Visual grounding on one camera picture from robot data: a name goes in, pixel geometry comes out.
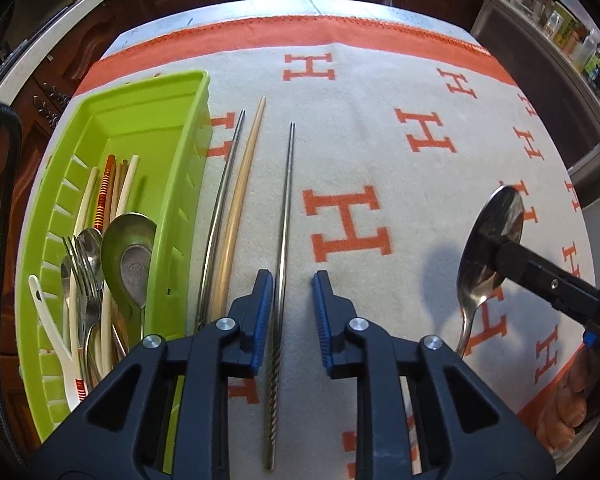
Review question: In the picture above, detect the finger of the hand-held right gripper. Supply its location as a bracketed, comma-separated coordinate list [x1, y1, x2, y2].
[494, 239, 600, 332]

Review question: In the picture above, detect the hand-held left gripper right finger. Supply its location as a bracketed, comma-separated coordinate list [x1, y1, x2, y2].
[311, 270, 558, 480]

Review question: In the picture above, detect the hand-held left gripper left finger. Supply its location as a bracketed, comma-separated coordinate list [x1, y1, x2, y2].
[30, 269, 274, 480]

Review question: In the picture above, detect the large long-handled metal spoon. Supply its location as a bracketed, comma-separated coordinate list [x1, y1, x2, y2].
[454, 185, 526, 358]

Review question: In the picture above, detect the metal chopstick with twisted end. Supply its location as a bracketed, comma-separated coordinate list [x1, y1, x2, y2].
[262, 121, 297, 472]

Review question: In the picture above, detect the plain metal chopstick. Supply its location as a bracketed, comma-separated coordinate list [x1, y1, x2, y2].
[194, 109, 247, 333]

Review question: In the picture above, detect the light wooden chopstick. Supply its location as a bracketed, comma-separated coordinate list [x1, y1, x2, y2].
[214, 96, 267, 322]

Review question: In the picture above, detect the wide-handled metal spoon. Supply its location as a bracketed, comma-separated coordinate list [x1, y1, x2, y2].
[100, 212, 159, 356]

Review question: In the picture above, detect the metal fork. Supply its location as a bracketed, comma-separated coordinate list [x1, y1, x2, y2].
[61, 234, 103, 391]

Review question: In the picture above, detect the small metal spoon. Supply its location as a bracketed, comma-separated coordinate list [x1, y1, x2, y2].
[74, 227, 104, 291]

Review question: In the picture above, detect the white ceramic soup spoon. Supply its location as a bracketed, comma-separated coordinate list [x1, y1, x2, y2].
[27, 274, 90, 411]

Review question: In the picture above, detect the green plastic utensil tray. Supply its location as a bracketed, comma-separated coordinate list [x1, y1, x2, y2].
[14, 70, 212, 443]

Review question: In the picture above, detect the person's right hand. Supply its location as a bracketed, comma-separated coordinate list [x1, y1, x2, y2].
[534, 347, 600, 457]

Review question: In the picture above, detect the brown wooden chopstick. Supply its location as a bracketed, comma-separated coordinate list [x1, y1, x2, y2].
[111, 159, 123, 221]
[117, 159, 131, 211]

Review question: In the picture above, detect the orange and white printed blanket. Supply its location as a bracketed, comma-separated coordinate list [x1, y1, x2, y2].
[27, 12, 598, 480]

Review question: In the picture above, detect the row of jars and bottles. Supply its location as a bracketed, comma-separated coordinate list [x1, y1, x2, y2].
[540, 0, 600, 116]

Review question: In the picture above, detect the black cable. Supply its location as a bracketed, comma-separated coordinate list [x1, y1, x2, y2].
[0, 100, 26, 466]

